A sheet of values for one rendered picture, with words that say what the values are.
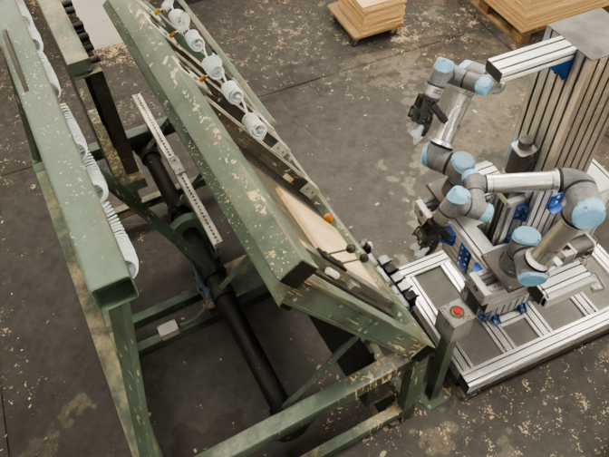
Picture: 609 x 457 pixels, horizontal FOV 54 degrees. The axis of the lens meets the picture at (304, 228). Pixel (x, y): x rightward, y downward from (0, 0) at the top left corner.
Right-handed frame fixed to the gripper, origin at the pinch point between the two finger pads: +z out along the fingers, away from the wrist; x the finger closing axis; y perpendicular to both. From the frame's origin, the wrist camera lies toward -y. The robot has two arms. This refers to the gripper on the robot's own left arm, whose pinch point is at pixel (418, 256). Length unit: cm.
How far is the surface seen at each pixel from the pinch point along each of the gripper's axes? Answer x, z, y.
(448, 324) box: 12.1, 33.4, -33.7
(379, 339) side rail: 19.8, 27.2, 15.3
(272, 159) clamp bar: -82, 21, 26
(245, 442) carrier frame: 23, 92, 52
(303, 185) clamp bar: -84, 38, 0
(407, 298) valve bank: -14, 48, -36
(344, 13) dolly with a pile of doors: -346, 45, -167
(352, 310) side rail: 21.4, 3.9, 42.7
